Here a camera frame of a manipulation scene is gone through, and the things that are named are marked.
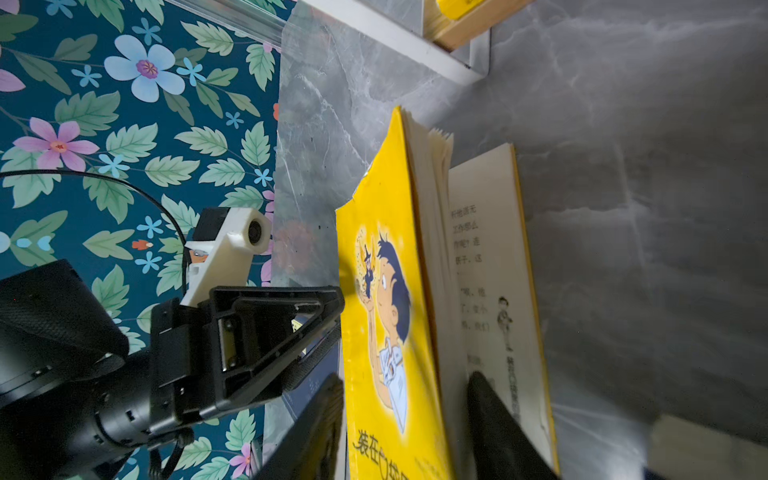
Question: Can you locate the yellow cartoon boy book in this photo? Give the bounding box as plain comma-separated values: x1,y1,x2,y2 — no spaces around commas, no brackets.
336,107,560,479

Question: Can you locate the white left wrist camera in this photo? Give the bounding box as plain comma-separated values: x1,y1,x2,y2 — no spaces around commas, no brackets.
181,207,272,307

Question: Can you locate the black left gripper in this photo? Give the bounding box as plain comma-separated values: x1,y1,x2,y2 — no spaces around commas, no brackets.
149,286,345,436

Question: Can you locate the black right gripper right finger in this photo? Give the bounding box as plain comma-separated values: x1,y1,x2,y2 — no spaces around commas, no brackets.
467,371,558,480

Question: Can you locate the navy book yellow label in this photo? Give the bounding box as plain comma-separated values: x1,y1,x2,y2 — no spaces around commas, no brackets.
644,415,767,479

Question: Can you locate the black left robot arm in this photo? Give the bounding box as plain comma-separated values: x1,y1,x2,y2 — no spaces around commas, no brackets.
1,260,344,479

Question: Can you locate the yellow book on lower shelf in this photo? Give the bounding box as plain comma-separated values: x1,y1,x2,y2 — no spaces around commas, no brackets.
436,0,484,21

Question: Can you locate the white frame wooden bookshelf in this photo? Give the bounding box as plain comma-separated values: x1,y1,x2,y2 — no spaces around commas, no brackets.
307,0,529,86

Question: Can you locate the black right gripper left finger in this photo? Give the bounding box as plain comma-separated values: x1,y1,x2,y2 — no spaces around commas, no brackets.
254,374,344,480

